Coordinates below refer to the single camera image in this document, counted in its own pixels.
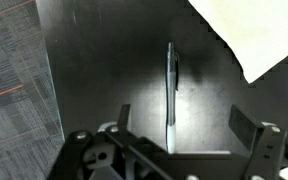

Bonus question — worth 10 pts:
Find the black and grey pen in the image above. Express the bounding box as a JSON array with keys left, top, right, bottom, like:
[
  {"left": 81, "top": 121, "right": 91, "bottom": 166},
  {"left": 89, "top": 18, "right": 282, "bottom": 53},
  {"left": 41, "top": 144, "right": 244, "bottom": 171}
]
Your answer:
[{"left": 166, "top": 42, "right": 178, "bottom": 154}]

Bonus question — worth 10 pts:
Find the brown paper sheet left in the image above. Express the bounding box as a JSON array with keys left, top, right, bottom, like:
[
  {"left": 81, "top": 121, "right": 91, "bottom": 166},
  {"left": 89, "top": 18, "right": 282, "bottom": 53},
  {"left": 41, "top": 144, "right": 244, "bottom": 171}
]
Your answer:
[{"left": 189, "top": 0, "right": 288, "bottom": 83}]

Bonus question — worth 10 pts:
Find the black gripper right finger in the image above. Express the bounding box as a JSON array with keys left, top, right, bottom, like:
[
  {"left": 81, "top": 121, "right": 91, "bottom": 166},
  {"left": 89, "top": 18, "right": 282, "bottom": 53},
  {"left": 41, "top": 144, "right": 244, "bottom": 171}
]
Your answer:
[{"left": 229, "top": 105, "right": 264, "bottom": 151}]

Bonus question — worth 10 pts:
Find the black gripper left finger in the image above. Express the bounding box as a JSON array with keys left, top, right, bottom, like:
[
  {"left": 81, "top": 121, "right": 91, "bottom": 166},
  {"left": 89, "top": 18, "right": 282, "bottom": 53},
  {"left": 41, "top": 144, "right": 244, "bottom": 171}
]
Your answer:
[{"left": 117, "top": 104, "right": 131, "bottom": 129}]

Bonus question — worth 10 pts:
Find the black side table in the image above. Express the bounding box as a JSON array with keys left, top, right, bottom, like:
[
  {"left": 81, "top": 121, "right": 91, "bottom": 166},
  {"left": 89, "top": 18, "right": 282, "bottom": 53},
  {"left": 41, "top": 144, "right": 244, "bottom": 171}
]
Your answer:
[{"left": 36, "top": 0, "right": 288, "bottom": 154}]

